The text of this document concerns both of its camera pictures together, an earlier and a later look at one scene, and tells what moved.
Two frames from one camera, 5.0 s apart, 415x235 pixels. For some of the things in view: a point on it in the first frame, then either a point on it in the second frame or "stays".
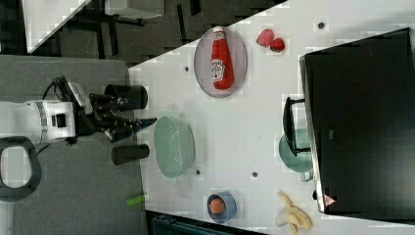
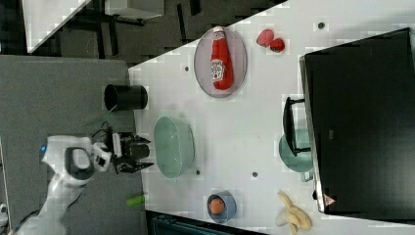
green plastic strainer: [173, 146] stays
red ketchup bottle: [221, 61] stays
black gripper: [89, 117] -> [127, 151]
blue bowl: [221, 207] stays
